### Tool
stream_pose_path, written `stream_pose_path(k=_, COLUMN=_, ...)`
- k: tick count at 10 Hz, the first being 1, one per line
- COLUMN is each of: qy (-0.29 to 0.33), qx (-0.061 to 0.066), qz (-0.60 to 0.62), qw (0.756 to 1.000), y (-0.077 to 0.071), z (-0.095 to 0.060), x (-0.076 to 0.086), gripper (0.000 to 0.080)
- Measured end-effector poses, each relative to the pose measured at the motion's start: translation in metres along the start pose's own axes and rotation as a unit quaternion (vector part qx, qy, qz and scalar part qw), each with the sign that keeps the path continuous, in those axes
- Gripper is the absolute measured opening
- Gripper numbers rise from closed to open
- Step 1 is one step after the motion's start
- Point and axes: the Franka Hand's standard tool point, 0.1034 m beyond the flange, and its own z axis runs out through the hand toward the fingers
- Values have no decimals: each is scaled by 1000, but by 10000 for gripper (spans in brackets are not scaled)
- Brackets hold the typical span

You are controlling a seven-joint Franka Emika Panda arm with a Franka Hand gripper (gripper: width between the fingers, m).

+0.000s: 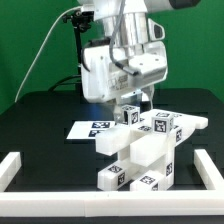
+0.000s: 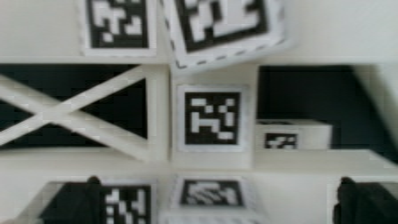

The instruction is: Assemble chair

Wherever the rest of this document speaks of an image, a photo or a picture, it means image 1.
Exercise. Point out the white U-shaped border fence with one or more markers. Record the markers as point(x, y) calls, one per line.
point(209, 201)

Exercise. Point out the white chair back frame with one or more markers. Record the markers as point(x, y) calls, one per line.
point(118, 137)

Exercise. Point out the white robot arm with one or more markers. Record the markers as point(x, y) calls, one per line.
point(133, 9)

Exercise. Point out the grey camera on stand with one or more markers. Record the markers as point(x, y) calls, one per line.
point(87, 8)

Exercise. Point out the white tagged cube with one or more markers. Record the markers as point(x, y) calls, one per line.
point(131, 114)
point(163, 122)

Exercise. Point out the black camera stand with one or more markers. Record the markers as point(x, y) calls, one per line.
point(81, 23)

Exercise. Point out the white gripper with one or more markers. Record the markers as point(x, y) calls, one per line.
point(129, 57)

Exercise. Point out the white chair seat part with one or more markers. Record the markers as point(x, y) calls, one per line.
point(151, 152)

